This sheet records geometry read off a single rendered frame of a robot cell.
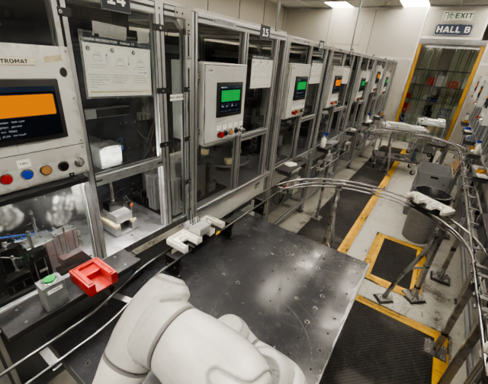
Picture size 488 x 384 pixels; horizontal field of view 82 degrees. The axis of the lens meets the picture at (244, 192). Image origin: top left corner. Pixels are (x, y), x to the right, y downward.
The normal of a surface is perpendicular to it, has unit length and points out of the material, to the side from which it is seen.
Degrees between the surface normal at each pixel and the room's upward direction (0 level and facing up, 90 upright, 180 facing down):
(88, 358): 0
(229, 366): 20
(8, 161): 90
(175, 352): 39
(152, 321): 33
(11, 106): 90
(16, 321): 0
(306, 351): 0
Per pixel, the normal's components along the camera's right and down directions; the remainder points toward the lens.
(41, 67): 0.82, 0.30
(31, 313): 0.07, -0.90
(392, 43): -0.56, 0.32
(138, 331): -0.47, -0.44
